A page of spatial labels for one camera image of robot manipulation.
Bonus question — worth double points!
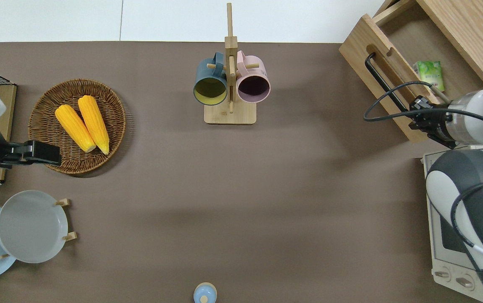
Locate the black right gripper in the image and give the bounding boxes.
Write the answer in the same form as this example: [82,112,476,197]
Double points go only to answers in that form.
[409,96,457,149]

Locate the light wooden drawer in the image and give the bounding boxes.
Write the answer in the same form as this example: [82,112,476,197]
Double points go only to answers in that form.
[338,0,483,144]

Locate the light wooden drawer cabinet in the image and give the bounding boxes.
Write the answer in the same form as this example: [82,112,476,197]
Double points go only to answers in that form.
[375,0,483,89]

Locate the round wicker basket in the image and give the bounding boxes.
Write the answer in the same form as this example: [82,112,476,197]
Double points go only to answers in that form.
[28,79,127,175]

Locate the yellow corn cob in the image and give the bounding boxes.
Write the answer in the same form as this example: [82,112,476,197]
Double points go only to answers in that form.
[78,95,110,155]
[55,104,97,153]

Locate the green snack packet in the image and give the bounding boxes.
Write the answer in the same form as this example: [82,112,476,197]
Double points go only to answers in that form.
[413,61,445,92]

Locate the grey plate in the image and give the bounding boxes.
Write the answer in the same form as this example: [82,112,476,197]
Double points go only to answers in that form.
[0,190,69,264]

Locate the wooden plate rack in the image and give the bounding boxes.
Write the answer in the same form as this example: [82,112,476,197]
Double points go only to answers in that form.
[0,198,78,259]

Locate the white toaster oven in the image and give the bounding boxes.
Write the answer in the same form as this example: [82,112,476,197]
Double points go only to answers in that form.
[422,145,483,303]

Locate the pink mug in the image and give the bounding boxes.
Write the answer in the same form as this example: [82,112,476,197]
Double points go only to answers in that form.
[236,50,271,104]

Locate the dark blue mug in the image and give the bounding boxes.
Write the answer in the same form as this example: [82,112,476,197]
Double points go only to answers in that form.
[194,52,228,106]

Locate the wooden mug tree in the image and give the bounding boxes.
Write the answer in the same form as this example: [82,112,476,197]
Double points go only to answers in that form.
[204,3,257,125]

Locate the brown table mat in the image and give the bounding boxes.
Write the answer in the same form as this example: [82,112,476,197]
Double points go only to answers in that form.
[0,41,480,303]

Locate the light blue lid knob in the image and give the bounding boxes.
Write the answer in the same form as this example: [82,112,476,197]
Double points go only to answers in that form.
[194,282,218,303]

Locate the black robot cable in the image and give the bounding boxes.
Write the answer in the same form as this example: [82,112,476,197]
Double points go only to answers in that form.
[364,81,483,270]

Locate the black drawer handle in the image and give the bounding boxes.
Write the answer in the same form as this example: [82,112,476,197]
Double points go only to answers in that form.
[365,53,409,113]

